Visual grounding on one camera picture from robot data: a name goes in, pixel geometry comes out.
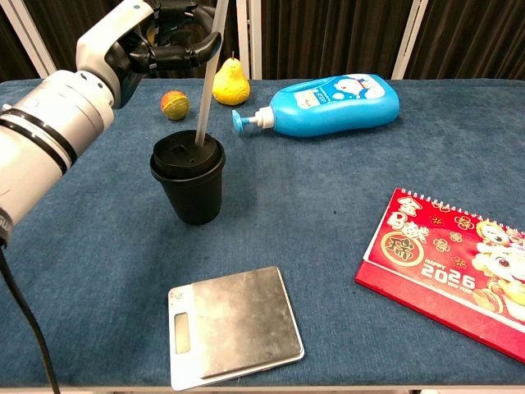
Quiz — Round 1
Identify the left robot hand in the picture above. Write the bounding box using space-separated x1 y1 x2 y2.
75 0 223 110

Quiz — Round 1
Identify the translucent plastic straw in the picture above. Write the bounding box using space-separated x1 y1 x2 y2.
194 0 229 147

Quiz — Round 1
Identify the black lidded cup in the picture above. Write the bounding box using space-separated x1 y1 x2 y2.
149 129 226 226

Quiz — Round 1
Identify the orange green toy ball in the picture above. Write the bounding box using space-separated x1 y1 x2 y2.
160 90 190 121

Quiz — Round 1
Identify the yellow toy pear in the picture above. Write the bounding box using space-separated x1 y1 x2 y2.
212 52 251 106

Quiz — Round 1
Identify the blue pump lotion bottle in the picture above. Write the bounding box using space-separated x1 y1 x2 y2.
231 73 400 138

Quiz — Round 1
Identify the blue table cloth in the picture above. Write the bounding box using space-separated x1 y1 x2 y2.
0 77 525 389

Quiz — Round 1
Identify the silver kitchen scale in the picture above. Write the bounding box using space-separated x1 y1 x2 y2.
167 266 305 392

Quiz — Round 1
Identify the red 2026 desk calendar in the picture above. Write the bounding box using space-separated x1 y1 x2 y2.
354 188 525 364

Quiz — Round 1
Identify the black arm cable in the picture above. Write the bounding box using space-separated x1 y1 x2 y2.
0 241 62 394

